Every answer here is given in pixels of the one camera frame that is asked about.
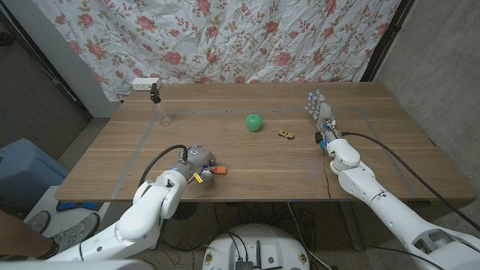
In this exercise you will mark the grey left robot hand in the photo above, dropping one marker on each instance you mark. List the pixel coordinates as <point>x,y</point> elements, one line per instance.
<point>198,157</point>

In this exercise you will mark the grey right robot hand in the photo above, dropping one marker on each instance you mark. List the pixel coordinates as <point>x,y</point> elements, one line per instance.
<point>323,112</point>

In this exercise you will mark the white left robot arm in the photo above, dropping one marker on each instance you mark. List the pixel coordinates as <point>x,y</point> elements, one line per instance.
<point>142,221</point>

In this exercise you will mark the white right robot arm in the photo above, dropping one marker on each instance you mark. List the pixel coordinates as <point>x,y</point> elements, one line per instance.
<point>390,210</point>

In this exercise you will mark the yellow toy car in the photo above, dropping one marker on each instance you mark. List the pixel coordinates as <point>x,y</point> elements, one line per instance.
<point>286,134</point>

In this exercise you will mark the green stress ball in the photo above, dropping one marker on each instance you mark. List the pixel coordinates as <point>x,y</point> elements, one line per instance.
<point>254,123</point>

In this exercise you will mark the black round mesh disc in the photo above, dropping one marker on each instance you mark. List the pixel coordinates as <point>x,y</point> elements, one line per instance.
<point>187,210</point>

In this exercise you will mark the clear spray bottle black nozzle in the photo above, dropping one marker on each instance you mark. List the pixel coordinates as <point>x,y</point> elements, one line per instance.
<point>155,95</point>

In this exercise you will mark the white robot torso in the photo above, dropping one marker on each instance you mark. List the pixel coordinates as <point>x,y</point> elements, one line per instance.
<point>225,243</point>

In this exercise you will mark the white power strip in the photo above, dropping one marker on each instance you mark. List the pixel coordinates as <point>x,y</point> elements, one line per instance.
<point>142,84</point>

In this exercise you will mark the metal table leg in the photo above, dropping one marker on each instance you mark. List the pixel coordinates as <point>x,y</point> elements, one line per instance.
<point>153,245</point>
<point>352,228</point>

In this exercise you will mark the black backdrop stand pole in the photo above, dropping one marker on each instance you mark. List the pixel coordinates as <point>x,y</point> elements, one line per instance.
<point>388,35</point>

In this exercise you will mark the floral backdrop cloth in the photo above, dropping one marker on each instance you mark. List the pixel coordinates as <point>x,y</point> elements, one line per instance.
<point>225,37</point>

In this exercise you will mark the blue flat floor object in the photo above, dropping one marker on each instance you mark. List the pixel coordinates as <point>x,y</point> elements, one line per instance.
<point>67,206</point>

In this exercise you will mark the grey sneaker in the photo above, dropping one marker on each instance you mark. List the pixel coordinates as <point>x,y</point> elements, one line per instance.
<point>37,221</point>
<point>75,232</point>

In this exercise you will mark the white floor panel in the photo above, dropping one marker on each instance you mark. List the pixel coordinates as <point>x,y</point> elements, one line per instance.
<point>45,198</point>

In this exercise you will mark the white robot chest edge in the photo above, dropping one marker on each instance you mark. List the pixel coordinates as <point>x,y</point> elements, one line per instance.
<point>75,265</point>

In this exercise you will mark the blue storage bin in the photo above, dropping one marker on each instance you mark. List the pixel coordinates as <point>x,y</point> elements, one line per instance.
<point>26,168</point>

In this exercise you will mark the person's bare leg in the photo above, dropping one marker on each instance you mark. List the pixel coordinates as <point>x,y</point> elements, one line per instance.
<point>18,236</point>

